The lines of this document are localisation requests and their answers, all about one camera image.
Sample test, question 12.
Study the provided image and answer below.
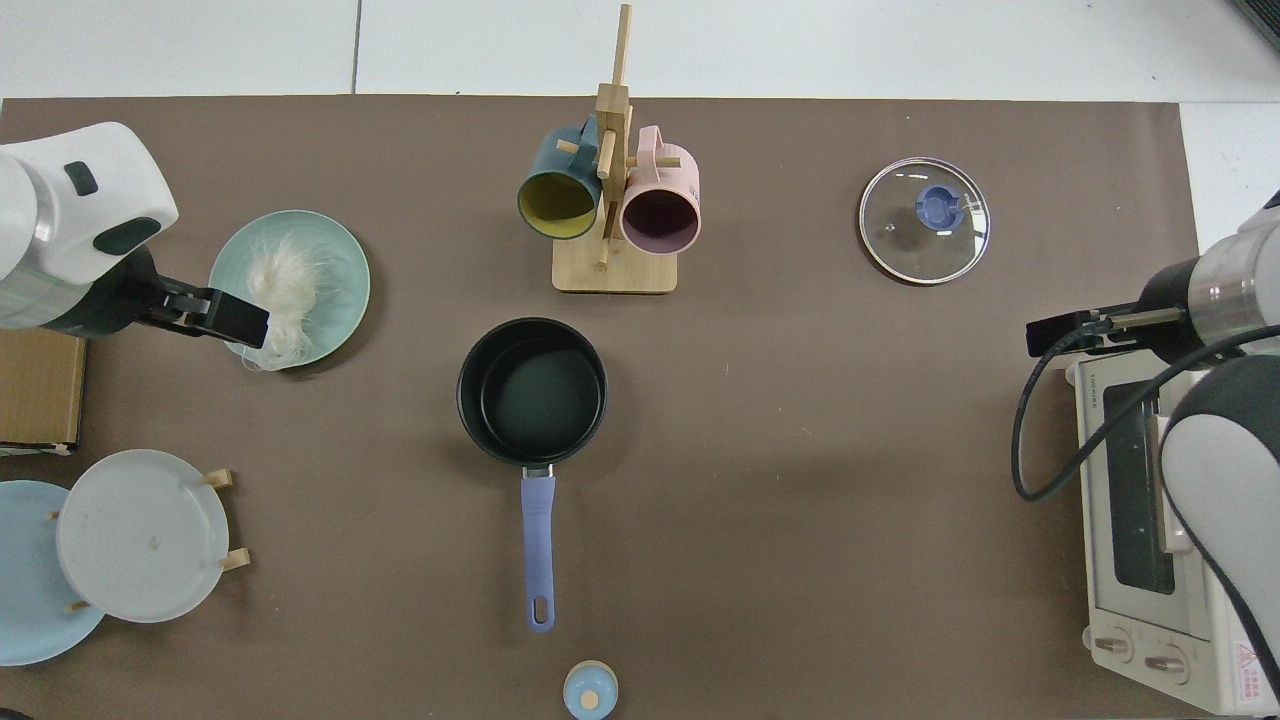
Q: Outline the white vermicelli bundle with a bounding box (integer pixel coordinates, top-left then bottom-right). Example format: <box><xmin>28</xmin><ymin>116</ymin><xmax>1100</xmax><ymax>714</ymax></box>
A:
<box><xmin>240</xmin><ymin>235</ymin><xmax>337</xmax><ymax>373</ymax></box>

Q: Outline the glass lid with blue knob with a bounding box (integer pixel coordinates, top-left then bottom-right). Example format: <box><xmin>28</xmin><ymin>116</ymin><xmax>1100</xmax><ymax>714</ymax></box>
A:
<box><xmin>858</xmin><ymin>157</ymin><xmax>991</xmax><ymax>286</ymax></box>

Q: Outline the pale green plate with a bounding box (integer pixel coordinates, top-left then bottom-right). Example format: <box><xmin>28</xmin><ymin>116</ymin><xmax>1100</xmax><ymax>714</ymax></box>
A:
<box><xmin>208</xmin><ymin>210</ymin><xmax>371</xmax><ymax>371</ymax></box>

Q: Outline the grey plate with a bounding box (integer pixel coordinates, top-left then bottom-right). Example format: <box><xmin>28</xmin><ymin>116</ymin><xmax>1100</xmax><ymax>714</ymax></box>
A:
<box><xmin>56</xmin><ymin>449</ymin><xmax>230</xmax><ymax>624</ymax></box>

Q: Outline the wooden plate rack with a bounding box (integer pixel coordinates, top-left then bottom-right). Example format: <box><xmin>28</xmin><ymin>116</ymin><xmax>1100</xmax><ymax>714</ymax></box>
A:
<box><xmin>48</xmin><ymin>468</ymin><xmax>251</xmax><ymax>613</ymax></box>

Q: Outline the light blue plate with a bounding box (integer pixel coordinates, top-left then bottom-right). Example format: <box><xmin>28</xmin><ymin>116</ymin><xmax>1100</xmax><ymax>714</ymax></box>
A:
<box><xmin>0</xmin><ymin>480</ymin><xmax>107</xmax><ymax>667</ymax></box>

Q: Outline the pale toaster oven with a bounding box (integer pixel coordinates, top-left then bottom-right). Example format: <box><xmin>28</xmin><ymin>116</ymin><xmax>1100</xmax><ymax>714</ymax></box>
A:
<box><xmin>1065</xmin><ymin>333</ymin><xmax>1280</xmax><ymax>716</ymax></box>

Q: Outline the brown table cloth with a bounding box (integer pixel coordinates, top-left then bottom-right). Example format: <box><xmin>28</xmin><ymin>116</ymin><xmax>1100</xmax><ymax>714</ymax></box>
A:
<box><xmin>0</xmin><ymin>95</ymin><xmax>1207</xmax><ymax>720</ymax></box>

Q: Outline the dark ribbed object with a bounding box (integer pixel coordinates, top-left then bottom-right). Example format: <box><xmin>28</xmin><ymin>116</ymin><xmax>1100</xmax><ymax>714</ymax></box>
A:
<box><xmin>1233</xmin><ymin>0</ymin><xmax>1280</xmax><ymax>53</ymax></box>

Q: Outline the dark teal cup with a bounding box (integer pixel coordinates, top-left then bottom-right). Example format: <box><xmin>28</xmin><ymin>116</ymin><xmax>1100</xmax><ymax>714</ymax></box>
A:
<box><xmin>517</xmin><ymin>115</ymin><xmax>604</xmax><ymax>241</ymax></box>

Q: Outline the wooden cup stand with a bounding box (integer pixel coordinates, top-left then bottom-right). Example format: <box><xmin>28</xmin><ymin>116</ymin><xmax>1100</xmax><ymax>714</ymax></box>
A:
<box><xmin>552</xmin><ymin>3</ymin><xmax>683</xmax><ymax>295</ymax></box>

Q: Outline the pink cup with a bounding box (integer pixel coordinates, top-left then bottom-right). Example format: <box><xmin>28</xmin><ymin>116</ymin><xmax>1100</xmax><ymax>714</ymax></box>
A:
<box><xmin>620</xmin><ymin>125</ymin><xmax>701</xmax><ymax>254</ymax></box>

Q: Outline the small blue round thing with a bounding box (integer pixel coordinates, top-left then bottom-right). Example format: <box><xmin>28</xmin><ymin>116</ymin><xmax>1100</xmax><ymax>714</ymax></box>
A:
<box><xmin>563</xmin><ymin>661</ymin><xmax>619</xmax><ymax>720</ymax></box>

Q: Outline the wire basket with wooden floor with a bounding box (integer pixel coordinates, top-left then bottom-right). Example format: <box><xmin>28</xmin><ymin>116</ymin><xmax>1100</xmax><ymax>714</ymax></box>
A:
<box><xmin>0</xmin><ymin>330</ymin><xmax>87</xmax><ymax>457</ymax></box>

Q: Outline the black cable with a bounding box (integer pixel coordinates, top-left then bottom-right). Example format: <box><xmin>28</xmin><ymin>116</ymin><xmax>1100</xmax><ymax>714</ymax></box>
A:
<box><xmin>1012</xmin><ymin>310</ymin><xmax>1280</xmax><ymax>503</ymax></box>

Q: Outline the black pot with blue handle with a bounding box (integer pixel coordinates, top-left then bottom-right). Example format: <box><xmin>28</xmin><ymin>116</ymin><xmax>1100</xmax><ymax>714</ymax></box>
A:
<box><xmin>457</xmin><ymin>318</ymin><xmax>608</xmax><ymax>634</ymax></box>

